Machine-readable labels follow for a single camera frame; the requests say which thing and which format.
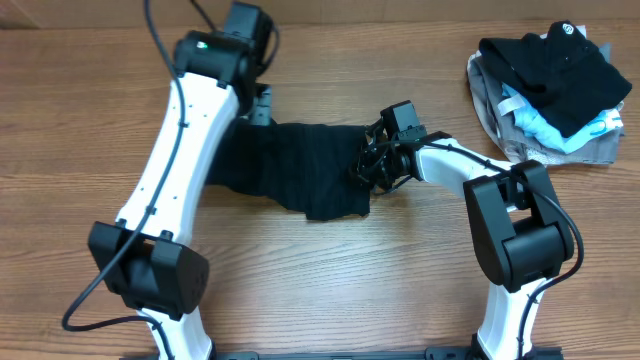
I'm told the black t-shirt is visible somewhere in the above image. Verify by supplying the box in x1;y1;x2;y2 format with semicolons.
205;122;370;221

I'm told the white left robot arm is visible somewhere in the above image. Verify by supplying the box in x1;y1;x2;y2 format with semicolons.
88;30;270;359

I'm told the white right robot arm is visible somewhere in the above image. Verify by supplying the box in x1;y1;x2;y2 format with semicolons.
351;123;576;359

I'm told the grey folded garment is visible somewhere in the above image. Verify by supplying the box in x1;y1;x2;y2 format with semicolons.
468;42;626;165

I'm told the beige folded garment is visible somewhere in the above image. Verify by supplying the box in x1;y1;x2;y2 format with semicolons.
466;51;551;166

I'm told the light blue folded garment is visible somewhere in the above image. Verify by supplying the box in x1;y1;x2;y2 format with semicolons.
498;83;623;154

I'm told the black folded garment on pile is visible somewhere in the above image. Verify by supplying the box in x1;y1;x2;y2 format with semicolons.
479;20;632;137

